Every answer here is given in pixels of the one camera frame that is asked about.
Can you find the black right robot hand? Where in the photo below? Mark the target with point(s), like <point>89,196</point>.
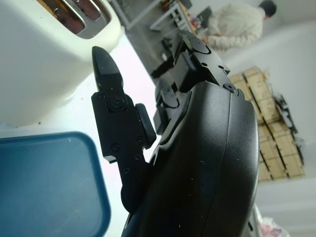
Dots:
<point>197,153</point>

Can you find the person in cream jacket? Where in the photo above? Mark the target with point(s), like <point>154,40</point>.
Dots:
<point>234,27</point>

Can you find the white two-slot toaster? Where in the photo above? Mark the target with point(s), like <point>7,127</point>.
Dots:
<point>44,69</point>

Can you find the crumpled plastic bag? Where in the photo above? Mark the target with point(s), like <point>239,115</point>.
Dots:
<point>271,228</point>

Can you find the blue plastic tray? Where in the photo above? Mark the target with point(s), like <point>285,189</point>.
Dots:
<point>49,187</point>

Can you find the white metal table frame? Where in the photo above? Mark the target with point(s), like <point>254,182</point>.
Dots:
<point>170,12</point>

